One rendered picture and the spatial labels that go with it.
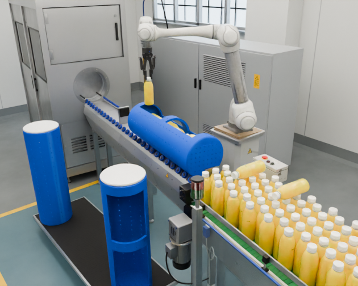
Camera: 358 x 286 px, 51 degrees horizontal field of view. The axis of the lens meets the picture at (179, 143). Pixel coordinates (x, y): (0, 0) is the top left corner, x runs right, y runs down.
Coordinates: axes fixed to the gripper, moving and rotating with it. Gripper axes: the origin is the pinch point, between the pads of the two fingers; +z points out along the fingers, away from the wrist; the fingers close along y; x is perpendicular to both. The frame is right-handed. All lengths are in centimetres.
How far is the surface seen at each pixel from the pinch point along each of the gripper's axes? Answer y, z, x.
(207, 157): -1, 38, 76
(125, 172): 46, 44, 56
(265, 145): -146, 99, -19
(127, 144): 13, 61, -19
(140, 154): 13, 60, 6
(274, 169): -24, 37, 111
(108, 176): 57, 44, 56
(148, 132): 14.0, 34.9, 24.9
